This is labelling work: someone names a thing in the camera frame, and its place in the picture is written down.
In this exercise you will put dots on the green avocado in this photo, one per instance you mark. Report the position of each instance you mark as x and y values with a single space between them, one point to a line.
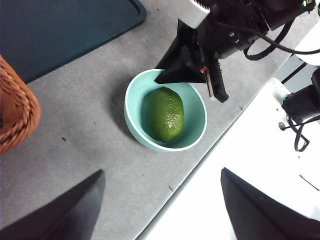
163 115

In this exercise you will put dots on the pale grey right wrist camera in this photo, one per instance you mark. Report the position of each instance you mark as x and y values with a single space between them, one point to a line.
193 12

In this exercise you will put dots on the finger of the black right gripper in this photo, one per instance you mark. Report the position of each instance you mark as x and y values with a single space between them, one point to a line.
182 75
178 40

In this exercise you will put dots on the brown wicker basket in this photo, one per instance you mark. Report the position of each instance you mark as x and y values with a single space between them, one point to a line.
15 107

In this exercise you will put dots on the white rounded robot cover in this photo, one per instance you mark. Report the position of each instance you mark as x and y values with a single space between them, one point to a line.
310 47

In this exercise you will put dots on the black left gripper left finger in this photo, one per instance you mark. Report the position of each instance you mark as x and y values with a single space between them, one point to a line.
57 217

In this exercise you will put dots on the teal ceramic bowl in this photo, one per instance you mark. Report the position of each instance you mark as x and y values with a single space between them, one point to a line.
135 117

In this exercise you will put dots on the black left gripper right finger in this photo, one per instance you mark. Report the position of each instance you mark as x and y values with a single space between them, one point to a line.
265 215

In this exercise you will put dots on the dark rectangular tray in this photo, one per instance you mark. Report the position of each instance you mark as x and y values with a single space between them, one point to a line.
62 30

